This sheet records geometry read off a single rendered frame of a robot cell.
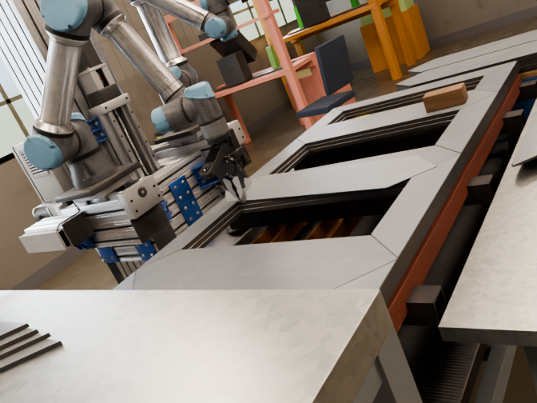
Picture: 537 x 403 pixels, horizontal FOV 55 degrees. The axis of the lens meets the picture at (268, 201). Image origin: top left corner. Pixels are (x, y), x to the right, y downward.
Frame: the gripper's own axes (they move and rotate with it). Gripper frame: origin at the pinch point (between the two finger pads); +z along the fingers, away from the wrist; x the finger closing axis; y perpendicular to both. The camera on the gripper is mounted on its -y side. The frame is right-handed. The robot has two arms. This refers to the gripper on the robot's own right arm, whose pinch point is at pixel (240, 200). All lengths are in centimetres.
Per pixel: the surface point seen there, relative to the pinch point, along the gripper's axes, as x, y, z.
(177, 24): 347, 379, -80
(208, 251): -9.4, -27.4, 0.9
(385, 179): -46.0, 1.4, 0.8
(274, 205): -11.0, 0.3, 3.2
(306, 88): 229, 411, 43
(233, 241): 18.4, 7.3, 17.8
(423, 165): -54, 6, 1
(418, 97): -29, 78, 2
